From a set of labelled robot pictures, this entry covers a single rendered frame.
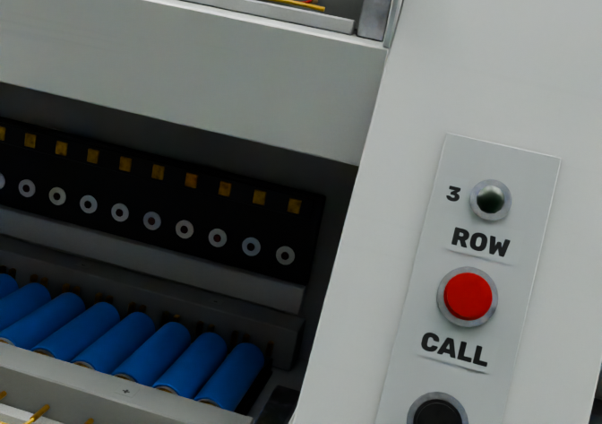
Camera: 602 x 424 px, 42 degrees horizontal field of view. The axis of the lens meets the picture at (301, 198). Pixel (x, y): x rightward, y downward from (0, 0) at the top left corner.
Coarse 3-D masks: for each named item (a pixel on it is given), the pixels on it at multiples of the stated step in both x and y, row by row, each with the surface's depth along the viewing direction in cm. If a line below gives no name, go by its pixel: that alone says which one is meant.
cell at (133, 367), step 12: (168, 324) 41; (180, 324) 41; (156, 336) 39; (168, 336) 39; (180, 336) 40; (144, 348) 38; (156, 348) 38; (168, 348) 39; (180, 348) 40; (132, 360) 36; (144, 360) 37; (156, 360) 37; (168, 360) 38; (120, 372) 35; (132, 372) 35; (144, 372) 36; (156, 372) 37; (144, 384) 36
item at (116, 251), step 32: (0, 224) 47; (32, 224) 47; (64, 224) 47; (96, 256) 46; (128, 256) 46; (160, 256) 45; (192, 256) 45; (224, 288) 45; (256, 288) 44; (288, 288) 44; (288, 384) 41; (256, 416) 37; (288, 416) 33
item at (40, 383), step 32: (0, 352) 34; (32, 352) 34; (0, 384) 33; (32, 384) 33; (64, 384) 33; (96, 384) 33; (128, 384) 33; (32, 416) 32; (64, 416) 33; (96, 416) 32; (128, 416) 32; (160, 416) 32; (192, 416) 32; (224, 416) 32
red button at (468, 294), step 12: (456, 276) 26; (468, 276) 26; (480, 276) 26; (456, 288) 26; (468, 288) 26; (480, 288) 26; (444, 300) 26; (456, 300) 26; (468, 300) 26; (480, 300) 26; (456, 312) 26; (468, 312) 26; (480, 312) 26
